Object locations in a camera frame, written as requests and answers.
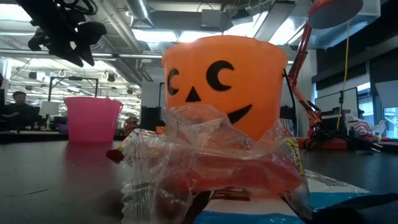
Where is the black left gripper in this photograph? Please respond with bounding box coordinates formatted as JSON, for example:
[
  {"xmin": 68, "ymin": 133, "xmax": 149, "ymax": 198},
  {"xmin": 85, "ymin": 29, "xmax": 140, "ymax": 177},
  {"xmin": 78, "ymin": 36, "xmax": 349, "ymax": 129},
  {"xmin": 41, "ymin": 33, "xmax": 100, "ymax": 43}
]
[{"xmin": 15, "ymin": 0, "xmax": 108, "ymax": 68}]

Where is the red candy packet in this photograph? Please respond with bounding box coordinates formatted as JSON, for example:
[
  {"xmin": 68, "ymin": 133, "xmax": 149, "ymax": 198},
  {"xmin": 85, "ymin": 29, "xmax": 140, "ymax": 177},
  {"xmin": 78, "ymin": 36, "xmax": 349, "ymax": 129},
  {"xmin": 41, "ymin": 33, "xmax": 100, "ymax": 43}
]
[{"xmin": 105, "ymin": 128, "xmax": 162, "ymax": 165}]

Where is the clear red gummy bag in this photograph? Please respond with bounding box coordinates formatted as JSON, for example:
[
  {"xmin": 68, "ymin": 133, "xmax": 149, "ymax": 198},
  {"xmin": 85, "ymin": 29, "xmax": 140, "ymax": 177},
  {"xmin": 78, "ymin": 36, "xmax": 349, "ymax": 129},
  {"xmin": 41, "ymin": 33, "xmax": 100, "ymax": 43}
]
[{"xmin": 121, "ymin": 104, "xmax": 313, "ymax": 224}]

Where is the pink plastic bucket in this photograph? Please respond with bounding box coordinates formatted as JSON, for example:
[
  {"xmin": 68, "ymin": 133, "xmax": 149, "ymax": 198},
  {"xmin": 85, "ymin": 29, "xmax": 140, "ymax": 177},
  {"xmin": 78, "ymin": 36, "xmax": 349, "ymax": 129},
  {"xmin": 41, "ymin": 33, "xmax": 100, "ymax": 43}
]
[{"xmin": 63, "ymin": 96, "xmax": 124, "ymax": 144}]

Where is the person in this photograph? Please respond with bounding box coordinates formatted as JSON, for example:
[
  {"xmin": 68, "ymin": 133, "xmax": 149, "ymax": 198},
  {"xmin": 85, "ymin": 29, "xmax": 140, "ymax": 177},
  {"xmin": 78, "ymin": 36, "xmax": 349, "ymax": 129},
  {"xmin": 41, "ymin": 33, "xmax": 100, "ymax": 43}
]
[{"xmin": 0, "ymin": 90, "xmax": 41, "ymax": 131}]

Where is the black background cabinet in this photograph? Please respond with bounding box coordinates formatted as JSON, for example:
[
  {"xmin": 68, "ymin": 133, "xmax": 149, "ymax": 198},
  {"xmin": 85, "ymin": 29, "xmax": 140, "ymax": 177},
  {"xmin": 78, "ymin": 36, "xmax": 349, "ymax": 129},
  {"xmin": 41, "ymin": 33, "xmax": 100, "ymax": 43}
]
[
  {"xmin": 140, "ymin": 105, "xmax": 163, "ymax": 131},
  {"xmin": 279, "ymin": 105, "xmax": 296, "ymax": 125}
]

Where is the orange pumpkin bucket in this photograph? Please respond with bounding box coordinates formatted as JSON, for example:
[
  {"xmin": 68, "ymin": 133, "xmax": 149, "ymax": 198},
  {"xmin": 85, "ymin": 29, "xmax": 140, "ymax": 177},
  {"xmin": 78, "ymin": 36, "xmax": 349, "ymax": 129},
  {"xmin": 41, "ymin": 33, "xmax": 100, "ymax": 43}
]
[{"xmin": 161, "ymin": 34, "xmax": 296, "ymax": 142}]

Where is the red desk lamp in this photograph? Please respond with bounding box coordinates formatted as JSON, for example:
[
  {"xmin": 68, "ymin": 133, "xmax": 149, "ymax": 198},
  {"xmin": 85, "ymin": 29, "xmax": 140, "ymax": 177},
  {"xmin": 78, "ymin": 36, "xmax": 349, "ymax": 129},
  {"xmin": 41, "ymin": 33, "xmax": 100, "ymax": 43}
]
[{"xmin": 287, "ymin": 0, "xmax": 364, "ymax": 151}]

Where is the black framed monitor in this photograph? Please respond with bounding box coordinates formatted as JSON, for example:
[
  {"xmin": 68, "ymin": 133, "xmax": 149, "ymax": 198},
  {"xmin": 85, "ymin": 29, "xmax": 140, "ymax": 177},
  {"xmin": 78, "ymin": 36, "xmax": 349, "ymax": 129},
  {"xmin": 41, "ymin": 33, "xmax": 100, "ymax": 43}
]
[{"xmin": 314, "ymin": 87, "xmax": 360, "ymax": 118}]

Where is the black thin stand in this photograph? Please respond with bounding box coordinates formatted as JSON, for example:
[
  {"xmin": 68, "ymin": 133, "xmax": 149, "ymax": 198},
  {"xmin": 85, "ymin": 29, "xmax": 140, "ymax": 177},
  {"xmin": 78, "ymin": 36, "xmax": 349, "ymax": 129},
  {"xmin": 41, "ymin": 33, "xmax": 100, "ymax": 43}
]
[{"xmin": 332, "ymin": 90, "xmax": 352, "ymax": 131}]

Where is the red striped bag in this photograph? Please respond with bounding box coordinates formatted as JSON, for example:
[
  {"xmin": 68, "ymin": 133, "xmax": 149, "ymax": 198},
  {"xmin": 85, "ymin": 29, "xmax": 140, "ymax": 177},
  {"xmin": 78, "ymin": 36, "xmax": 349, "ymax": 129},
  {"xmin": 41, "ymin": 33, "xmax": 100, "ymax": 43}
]
[{"xmin": 350, "ymin": 119, "xmax": 387, "ymax": 141}]

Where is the black gantry frame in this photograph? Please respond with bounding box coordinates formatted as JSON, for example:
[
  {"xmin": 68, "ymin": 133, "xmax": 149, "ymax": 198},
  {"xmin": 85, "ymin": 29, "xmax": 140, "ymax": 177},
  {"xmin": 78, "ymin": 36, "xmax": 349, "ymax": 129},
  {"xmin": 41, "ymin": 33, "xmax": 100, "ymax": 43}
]
[{"xmin": 47, "ymin": 77, "xmax": 100, "ymax": 102}]

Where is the black cable bundle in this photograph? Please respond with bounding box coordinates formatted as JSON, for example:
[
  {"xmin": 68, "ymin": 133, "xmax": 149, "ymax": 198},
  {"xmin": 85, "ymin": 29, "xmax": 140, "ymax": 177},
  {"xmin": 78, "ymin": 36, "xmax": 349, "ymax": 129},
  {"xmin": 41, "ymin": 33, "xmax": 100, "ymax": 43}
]
[{"xmin": 303, "ymin": 129, "xmax": 384, "ymax": 153}]

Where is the yellow hanging cable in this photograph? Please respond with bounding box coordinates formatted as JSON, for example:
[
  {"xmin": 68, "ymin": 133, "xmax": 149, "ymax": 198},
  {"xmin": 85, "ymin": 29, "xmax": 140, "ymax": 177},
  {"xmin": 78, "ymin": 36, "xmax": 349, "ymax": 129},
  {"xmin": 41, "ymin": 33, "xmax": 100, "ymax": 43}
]
[{"xmin": 336, "ymin": 21, "xmax": 351, "ymax": 131}]

